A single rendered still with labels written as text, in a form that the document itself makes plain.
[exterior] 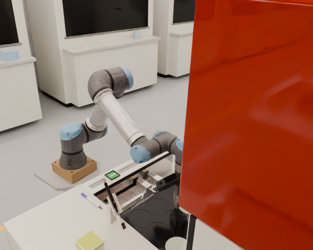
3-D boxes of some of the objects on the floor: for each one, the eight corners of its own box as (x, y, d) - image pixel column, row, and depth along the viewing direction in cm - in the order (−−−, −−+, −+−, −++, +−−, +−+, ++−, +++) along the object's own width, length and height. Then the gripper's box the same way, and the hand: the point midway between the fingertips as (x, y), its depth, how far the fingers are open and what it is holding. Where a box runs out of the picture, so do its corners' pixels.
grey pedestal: (28, 258, 209) (4, 164, 171) (77, 222, 241) (66, 136, 203) (74, 302, 182) (58, 202, 145) (122, 255, 214) (119, 163, 176)
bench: (160, 87, 539) (165, -36, 447) (75, 114, 423) (58, -44, 331) (123, 73, 605) (120, -37, 513) (40, 93, 489) (18, -43, 397)
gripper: (197, 174, 121) (193, 213, 130) (191, 162, 128) (187, 199, 138) (178, 177, 119) (175, 216, 129) (172, 164, 127) (169, 202, 136)
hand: (175, 206), depth 132 cm, fingers closed
